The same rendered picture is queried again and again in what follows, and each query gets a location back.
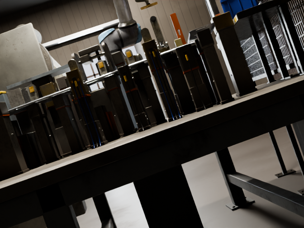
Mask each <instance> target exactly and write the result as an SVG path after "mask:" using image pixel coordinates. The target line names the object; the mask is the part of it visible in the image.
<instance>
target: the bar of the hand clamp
mask: <svg viewBox="0 0 304 228"><path fill-rule="evenodd" d="M150 22H151V25H152V28H153V31H154V34H155V36H156V39H157V42H158V45H159V48H160V50H162V48H161V46H160V43H161V42H164V45H165V47H166V48H167V46H166V43H165V40H164V37H163V35H162V32H161V29H160V26H159V23H158V20H157V18H156V17H155V16H152V17H151V18H150Z"/></svg>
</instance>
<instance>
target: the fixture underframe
mask: <svg viewBox="0 0 304 228"><path fill-rule="evenodd" d="M290 124H292V125H293V127H294V131H295V134H296V136H297V139H298V141H299V145H300V147H301V150H302V153H303V156H304V93H303V94H300V95H298V96H295V97H292V98H289V99H287V100H284V101H281V102H278V103H276V104H273V105H270V106H267V107H265V108H262V109H259V110H256V111H253V112H251V113H248V114H245V115H242V116H240V117H237V118H234V119H232V120H229V121H226V122H223V123H220V124H217V125H215V126H212V127H210V128H206V129H204V130H201V131H198V132H195V133H193V134H190V135H187V136H184V137H182V138H179V139H176V140H174V141H171V142H168V143H165V144H162V145H160V146H157V147H154V148H151V149H148V150H146V151H143V152H140V153H137V154H135V155H132V156H129V157H127V158H124V159H121V160H118V161H115V162H112V163H110V164H107V165H105V166H101V167H99V168H96V169H93V170H91V171H88V172H85V173H82V174H79V175H77V176H74V177H71V178H69V179H66V180H63V181H60V182H58V183H55V184H52V185H49V186H46V187H43V188H41V189H38V190H35V191H33V192H30V193H27V194H24V195H22V196H19V197H16V198H13V199H10V200H8V201H5V202H2V203H0V228H80V226H79V223H78V221H77V218H76V217H78V216H80V215H83V214H85V213H86V210H87V206H86V202H85V200H86V199H89V198H92V199H93V201H94V204H95V207H96V210H97V213H98V216H99V218H100V221H101V224H102V225H101V228H117V226H116V223H115V220H114V217H113V215H112V212H111V209H110V206H109V203H108V200H107V198H106V195H105V192H108V191H110V190H113V189H116V188H119V187H121V186H124V185H127V184H130V183H132V182H135V181H138V180H140V179H143V178H146V177H149V176H152V175H154V174H157V173H159V172H162V171H165V170H168V169H170V168H173V167H176V166H178V165H181V164H184V163H187V162H190V161H192V160H195V159H197V158H200V157H203V156H206V155H209V154H211V153H213V152H214V153H215V155H216V158H217V161H218V164H219V167H220V170H221V172H222V175H223V178H224V181H225V184H226V187H227V189H228V192H229V195H230V198H231V201H232V202H231V203H229V204H226V206H227V207H228V208H229V209H231V210H232V211H233V210H236V209H238V208H241V207H243V206H246V205H249V204H252V203H254V202H255V201H254V200H253V199H251V198H249V197H246V196H245V195H244V192H243V190H242V189H245V190H247V191H249V192H251V193H253V194H255V195H258V196H260V197H262V198H264V199H266V200H268V201H270V202H272V203H274V204H276V205H278V206H280V207H282V208H284V209H286V210H289V211H291V212H293V213H295V214H297V215H299V216H301V217H303V218H304V196H302V195H299V194H297V193H294V192H291V191H288V190H285V189H282V188H280V187H277V186H275V185H272V184H269V183H266V182H263V181H261V180H258V179H255V178H252V177H250V176H247V175H244V174H242V173H239V172H236V170H235V167H234V164H233V161H232V158H231V156H230V153H229V150H228V147H230V146H233V145H235V144H238V143H241V142H244V141H246V140H249V139H252V138H255V137H257V136H260V135H263V134H265V133H268V132H271V131H273V130H276V129H279V128H281V127H284V126H287V125H290Z"/></svg>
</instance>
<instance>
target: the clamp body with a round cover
mask: <svg viewBox="0 0 304 228"><path fill-rule="evenodd" d="M40 90H41V93H42V95H43V97H44V96H47V95H49V94H52V93H55V92H58V91H59V88H58V86H57V83H55V82H51V83H48V84H45V85H43V86H40ZM45 104H46V107H47V109H48V110H49V112H50V115H51V117H52V120H53V123H54V126H55V131H56V134H57V137H58V140H59V143H60V145H61V148H62V151H63V157H66V156H69V155H71V153H72V151H71V148H70V145H69V142H68V140H67V137H66V134H65V131H64V128H63V126H62V123H61V120H60V117H59V114H58V112H57V110H56V109H55V106H54V103H53V101H50V102H47V103H45Z"/></svg>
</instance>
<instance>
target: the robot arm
mask: <svg viewBox="0 0 304 228"><path fill-rule="evenodd" d="M113 1H114V5H115V9H116V12H117V16H118V19H119V25H118V28H119V29H118V30H115V29H114V28H111V29H108V30H106V31H104V32H103V33H101V34H100V35H99V37H98V39H99V42H100V45H101V48H102V51H103V52H104V50H103V47H102V42H105V43H106V44H107V46H108V48H109V50H110V53H111V54H113V53H116V52H119V51H120V52H121V53H122V55H123V58H124V60H125V58H126V56H125V54H124V53H123V51H122V48H125V47H128V46H131V45H134V44H137V43H139V42H141V40H142V35H141V26H140V24H138V23H137V22H136V21H135V20H134V19H133V17H132V13H131V10H130V7H129V3H128V0H113ZM135 1H136V2H145V3H146V5H148V3H149V1H148V0H135Z"/></svg>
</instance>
